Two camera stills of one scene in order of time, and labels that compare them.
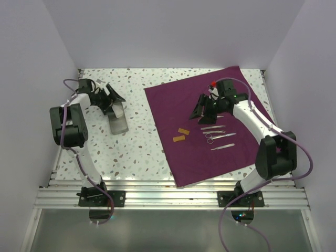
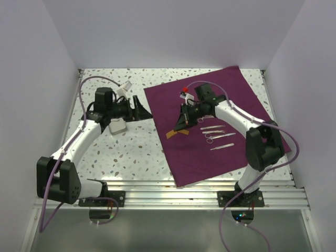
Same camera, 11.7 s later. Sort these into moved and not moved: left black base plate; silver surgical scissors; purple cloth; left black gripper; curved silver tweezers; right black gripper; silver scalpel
Moved: right black gripper; left black gripper
Not moved: silver surgical scissors; silver scalpel; curved silver tweezers; purple cloth; left black base plate
